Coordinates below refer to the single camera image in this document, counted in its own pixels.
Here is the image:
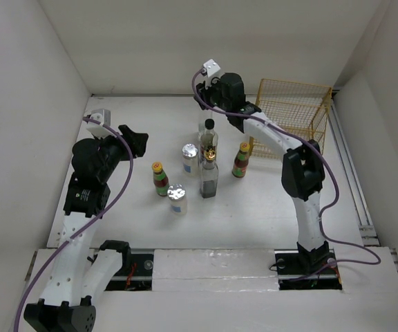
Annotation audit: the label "right yellow-cap sauce bottle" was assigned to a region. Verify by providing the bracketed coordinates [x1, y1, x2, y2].
[231, 142, 250, 178]

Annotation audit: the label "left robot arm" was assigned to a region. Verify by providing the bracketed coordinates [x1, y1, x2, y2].
[14, 122, 149, 331]

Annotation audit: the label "gold wire basket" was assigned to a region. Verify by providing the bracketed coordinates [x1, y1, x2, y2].
[256, 78, 332, 151]

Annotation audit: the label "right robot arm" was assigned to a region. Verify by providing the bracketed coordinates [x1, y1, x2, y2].
[191, 69, 329, 273]

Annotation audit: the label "front silver-lid spice jar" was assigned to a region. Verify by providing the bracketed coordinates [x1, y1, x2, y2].
[167, 184, 187, 215]

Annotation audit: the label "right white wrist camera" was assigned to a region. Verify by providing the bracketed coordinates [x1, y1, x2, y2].
[202, 59, 221, 78]

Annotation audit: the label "left yellow-cap sauce bottle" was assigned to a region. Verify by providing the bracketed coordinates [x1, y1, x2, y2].
[151, 162, 169, 196]

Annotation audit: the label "dark-filled gold-spout oil bottle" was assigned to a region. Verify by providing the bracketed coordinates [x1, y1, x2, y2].
[200, 148, 219, 199]

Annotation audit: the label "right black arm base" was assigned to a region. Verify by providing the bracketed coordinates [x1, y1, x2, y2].
[269, 250, 343, 291]

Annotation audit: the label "silver-lid spice jar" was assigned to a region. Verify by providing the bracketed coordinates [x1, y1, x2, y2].
[182, 143, 199, 177]
[167, 184, 187, 215]

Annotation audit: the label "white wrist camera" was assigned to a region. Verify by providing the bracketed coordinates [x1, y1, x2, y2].
[202, 59, 221, 78]
[86, 109, 111, 139]

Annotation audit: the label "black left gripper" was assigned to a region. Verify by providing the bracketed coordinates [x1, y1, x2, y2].
[94, 124, 146, 182]

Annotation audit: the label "rear silver-lid spice jar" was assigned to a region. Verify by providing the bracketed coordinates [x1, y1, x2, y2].
[182, 143, 199, 177]

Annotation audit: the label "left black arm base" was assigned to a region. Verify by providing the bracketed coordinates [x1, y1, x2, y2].
[105, 246, 155, 291]

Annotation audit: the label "white foam front board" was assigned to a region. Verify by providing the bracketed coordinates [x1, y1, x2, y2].
[152, 249, 279, 293]

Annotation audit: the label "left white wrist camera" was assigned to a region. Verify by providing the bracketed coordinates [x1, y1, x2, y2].
[86, 109, 111, 139]

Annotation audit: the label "clear oil bottle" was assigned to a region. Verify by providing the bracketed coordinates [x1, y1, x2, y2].
[198, 109, 213, 138]

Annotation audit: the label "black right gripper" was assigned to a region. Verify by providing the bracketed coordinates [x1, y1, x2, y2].
[193, 74, 231, 111]

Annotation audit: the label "clear bottle black cap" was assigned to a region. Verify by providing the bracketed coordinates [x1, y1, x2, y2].
[199, 118, 218, 163]

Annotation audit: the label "aluminium side rail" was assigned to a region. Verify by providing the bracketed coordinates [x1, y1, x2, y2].
[328, 98, 381, 247]

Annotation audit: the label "yellow-cap sauce bottle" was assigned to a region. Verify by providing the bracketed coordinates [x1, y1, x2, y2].
[151, 162, 169, 196]
[231, 142, 250, 178]

